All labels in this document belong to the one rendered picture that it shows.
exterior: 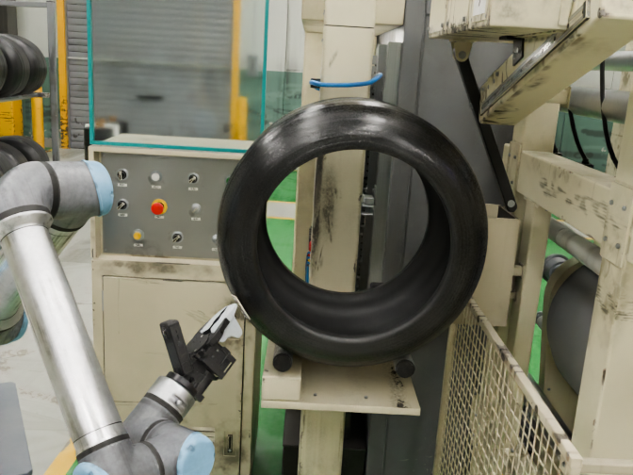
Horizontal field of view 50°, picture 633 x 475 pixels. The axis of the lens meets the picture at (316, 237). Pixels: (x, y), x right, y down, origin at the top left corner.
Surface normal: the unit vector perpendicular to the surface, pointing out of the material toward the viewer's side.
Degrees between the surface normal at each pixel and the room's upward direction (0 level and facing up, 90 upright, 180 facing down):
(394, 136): 80
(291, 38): 90
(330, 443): 90
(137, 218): 90
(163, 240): 90
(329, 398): 0
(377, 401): 0
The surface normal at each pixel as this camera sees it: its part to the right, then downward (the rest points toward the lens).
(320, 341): -0.05, 0.41
